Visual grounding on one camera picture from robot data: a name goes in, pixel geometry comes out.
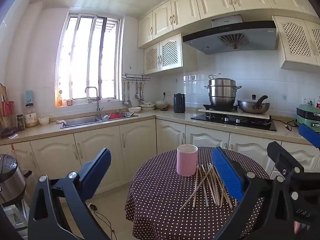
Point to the black glass gas cooktop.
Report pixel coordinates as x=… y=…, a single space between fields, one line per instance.
x=240 y=123

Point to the red bowl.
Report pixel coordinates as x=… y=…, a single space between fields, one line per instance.
x=115 y=116

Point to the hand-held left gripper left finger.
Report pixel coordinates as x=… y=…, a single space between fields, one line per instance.
x=97 y=170

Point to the dark pepper grinder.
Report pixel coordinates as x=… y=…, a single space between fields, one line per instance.
x=20 y=123

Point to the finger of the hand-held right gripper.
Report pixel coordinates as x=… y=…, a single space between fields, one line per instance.
x=311 y=136
x=282 y=157

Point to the light blue box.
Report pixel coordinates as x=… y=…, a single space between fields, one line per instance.
x=29 y=96

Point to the cream base cabinet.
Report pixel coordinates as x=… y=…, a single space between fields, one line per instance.
x=170 y=140
x=100 y=150

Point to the orange bottle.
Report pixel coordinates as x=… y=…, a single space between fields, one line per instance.
x=59 y=100

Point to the person's right hand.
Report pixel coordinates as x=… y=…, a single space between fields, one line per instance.
x=297 y=227

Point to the dark blue kettle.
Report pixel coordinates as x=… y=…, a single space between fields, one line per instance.
x=179 y=103

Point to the hanging metal ladle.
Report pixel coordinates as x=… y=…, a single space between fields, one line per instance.
x=129 y=102
x=124 y=102

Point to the red kitchen utensil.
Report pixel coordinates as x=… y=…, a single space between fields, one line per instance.
x=7 y=108

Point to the large cream lattice-door cabinet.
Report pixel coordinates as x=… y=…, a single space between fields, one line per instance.
x=295 y=42

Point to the wall socket with plug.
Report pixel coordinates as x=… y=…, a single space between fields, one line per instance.
x=166 y=94

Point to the small white bowl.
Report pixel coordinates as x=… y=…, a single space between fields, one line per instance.
x=44 y=121

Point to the pile of wooden chopsticks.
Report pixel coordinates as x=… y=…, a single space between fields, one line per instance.
x=211 y=183

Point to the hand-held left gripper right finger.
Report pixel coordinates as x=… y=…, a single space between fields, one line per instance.
x=230 y=175

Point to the small cream lattice-door cabinet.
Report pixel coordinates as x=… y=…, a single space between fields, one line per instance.
x=170 y=52

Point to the grey range hood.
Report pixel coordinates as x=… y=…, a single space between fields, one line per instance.
x=225 y=40

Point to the wooden cutting board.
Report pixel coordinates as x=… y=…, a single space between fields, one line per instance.
x=2 y=90

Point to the stainless steel steamer pot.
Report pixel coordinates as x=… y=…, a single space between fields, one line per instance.
x=222 y=92

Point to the stainless steel sink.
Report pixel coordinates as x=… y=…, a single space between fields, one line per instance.
x=80 y=122

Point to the white plates with bowl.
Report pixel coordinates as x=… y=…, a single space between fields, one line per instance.
x=147 y=106

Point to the pink cup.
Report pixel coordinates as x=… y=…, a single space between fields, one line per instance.
x=187 y=160

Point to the green electric grill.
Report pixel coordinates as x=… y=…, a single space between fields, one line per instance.
x=307 y=116

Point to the cream upper wall cabinets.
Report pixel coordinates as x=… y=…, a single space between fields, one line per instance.
x=185 y=5

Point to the brown polka-dot tablecloth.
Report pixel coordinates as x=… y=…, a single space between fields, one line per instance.
x=162 y=200

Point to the pink candle jar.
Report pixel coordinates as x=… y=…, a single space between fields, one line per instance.
x=69 y=102

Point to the silver rice cooker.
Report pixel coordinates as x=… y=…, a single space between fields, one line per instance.
x=12 y=180

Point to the sliding kitchen window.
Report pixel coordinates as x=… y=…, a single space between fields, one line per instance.
x=87 y=60

